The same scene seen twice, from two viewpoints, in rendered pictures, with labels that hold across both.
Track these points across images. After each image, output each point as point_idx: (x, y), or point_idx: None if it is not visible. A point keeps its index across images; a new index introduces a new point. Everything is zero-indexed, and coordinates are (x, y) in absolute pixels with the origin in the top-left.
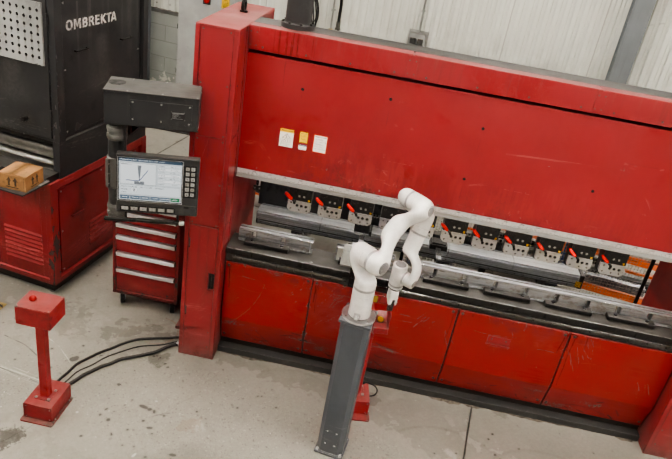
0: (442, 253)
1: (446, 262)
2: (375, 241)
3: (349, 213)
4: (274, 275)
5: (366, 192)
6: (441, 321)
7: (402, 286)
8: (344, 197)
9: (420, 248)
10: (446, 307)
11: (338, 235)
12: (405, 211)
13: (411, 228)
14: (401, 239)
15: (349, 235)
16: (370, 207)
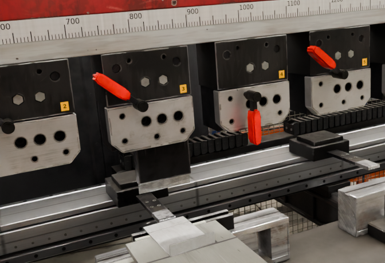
0: (332, 165)
1: (344, 183)
2: (178, 207)
3: (110, 116)
4: None
5: (147, 8)
6: None
7: None
8: (70, 57)
9: (286, 175)
10: None
11: (70, 240)
12: (286, 39)
13: (315, 92)
14: (238, 172)
15: (103, 224)
16: (176, 65)
